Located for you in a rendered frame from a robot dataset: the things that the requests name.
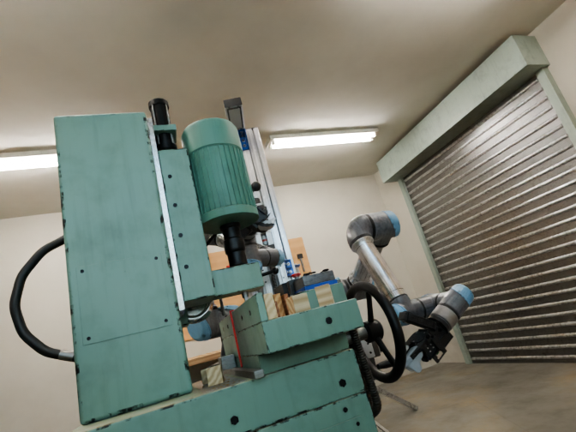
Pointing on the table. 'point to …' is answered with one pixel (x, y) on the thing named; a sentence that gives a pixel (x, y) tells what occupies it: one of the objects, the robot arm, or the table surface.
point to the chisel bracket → (237, 280)
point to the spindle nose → (233, 243)
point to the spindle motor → (219, 174)
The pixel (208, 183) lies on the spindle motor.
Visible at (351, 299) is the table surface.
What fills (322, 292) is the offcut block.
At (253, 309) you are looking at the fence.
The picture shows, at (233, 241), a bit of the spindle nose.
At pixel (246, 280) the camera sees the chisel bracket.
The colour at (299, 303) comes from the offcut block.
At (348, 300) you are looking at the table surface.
